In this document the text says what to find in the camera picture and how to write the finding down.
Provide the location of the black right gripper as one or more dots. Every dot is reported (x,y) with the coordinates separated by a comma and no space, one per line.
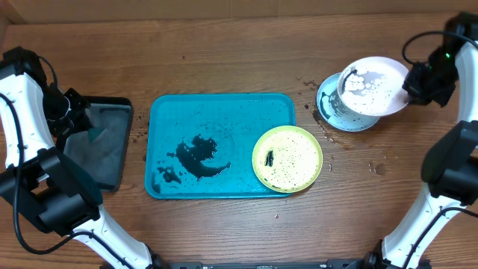
(414,92)

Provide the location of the white plate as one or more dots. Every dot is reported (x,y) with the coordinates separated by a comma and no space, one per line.
(373,86)

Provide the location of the teal plastic tray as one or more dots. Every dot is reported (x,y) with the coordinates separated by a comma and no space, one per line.
(200,145)

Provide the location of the light blue plate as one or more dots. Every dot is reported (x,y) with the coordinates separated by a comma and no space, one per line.
(336,113)

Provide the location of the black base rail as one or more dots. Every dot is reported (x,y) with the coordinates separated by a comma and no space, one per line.
(329,264)

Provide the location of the dark green sponge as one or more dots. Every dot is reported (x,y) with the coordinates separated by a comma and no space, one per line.
(95,132)

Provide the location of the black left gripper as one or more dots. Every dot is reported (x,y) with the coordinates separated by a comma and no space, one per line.
(76,124)

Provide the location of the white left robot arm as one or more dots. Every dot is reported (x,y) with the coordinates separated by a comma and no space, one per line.
(41,183)

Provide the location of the yellow-green plate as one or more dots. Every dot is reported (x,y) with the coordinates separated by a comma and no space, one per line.
(287,159)

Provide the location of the black water tray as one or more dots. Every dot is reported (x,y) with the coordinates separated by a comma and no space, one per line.
(104,158)

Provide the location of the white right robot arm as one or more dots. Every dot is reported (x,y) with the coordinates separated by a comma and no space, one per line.
(449,170)

